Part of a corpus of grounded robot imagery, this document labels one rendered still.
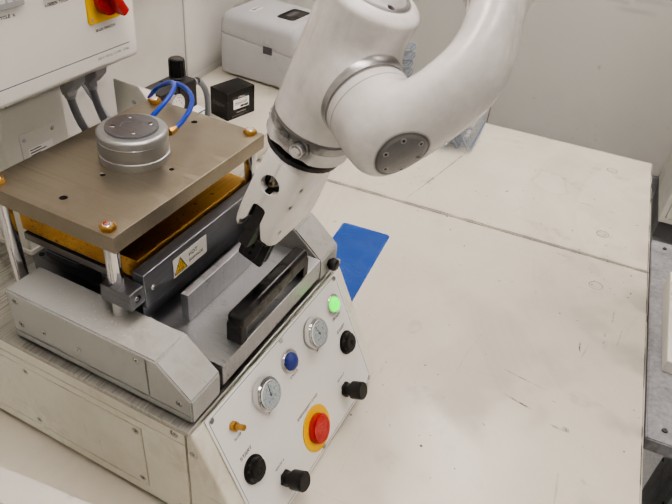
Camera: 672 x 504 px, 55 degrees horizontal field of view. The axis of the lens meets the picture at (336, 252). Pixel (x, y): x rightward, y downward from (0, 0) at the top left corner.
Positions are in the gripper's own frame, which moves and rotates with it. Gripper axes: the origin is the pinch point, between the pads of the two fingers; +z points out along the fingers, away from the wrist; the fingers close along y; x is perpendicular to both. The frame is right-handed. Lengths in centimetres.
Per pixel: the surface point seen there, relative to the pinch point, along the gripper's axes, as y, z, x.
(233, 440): -12.8, 14.1, -10.7
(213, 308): -4.1, 8.7, 0.4
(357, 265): 39.0, 29.1, -7.7
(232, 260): 1.0, 5.8, 2.3
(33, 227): -10.3, 8.6, 21.6
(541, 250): 64, 19, -35
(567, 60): 251, 48, -20
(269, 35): 89, 30, 46
